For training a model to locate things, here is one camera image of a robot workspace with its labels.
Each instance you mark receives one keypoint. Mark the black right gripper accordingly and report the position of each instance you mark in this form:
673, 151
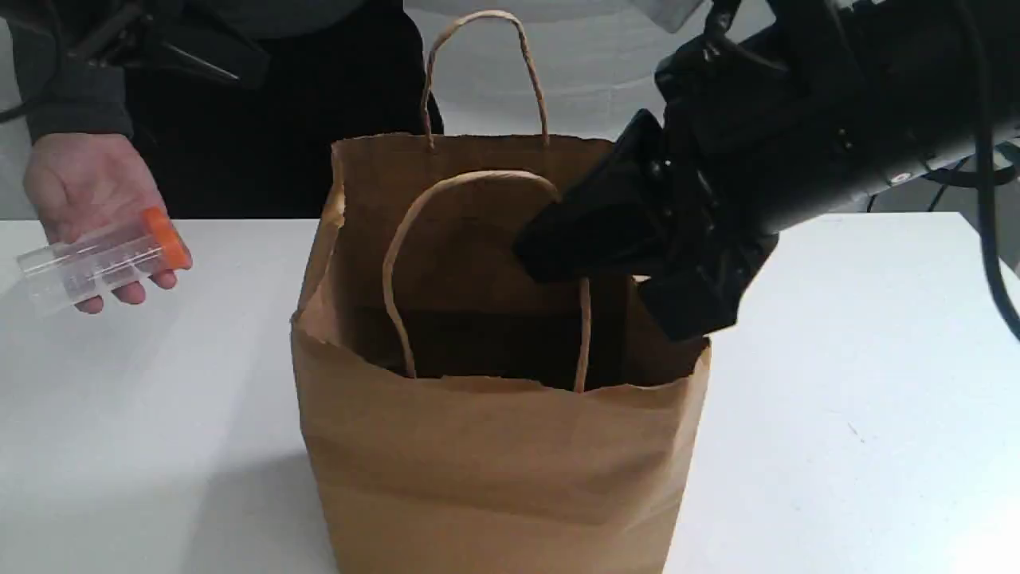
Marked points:
734, 112

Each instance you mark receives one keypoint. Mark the brown paper bag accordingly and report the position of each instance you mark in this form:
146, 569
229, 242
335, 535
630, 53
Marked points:
460, 418

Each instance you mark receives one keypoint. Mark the clear vial orange cap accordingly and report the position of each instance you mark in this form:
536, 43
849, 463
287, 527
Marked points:
62, 275

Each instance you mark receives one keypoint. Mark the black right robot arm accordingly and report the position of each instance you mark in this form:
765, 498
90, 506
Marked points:
827, 105

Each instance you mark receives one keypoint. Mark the person's dark clothed torso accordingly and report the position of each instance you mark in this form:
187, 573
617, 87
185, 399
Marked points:
337, 70

